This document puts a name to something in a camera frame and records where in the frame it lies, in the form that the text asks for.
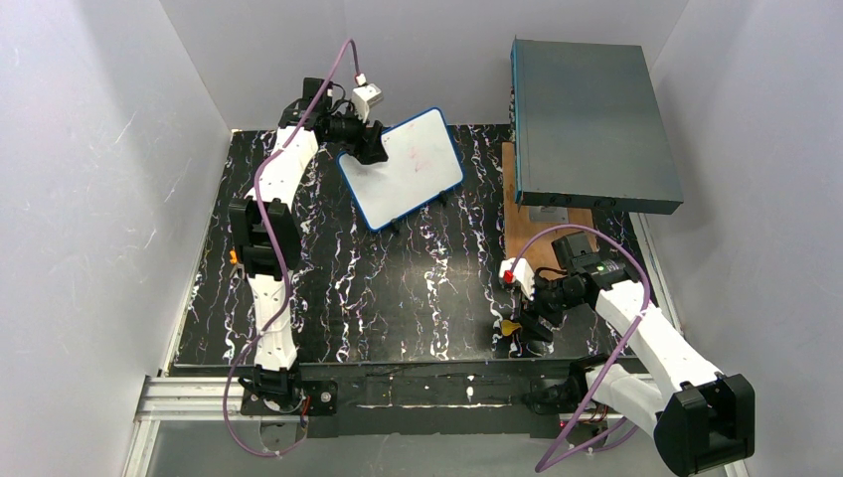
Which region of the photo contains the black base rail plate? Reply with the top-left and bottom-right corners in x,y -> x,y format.
240,358 -> 633,439

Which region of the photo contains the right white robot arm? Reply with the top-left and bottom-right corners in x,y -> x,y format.
499,225 -> 756,476

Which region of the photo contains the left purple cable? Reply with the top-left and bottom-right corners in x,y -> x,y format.
222,38 -> 364,459

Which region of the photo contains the silver metal bracket plate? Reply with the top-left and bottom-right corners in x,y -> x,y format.
529,206 -> 570,225

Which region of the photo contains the blue framed whiteboard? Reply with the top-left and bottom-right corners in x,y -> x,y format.
337,107 -> 464,232

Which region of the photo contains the yellow bone shaped eraser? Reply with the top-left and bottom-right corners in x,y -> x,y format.
499,319 -> 523,337

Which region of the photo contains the dark grey metal box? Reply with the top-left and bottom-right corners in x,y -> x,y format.
510,38 -> 684,215

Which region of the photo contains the wire whiteboard stand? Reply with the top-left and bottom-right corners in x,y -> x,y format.
387,190 -> 449,235

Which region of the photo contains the wooden board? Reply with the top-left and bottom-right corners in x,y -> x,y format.
501,142 -> 578,268

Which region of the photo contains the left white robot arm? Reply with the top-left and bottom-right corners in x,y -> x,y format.
229,74 -> 388,413

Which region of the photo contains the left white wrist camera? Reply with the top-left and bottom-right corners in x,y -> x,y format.
351,73 -> 384,122

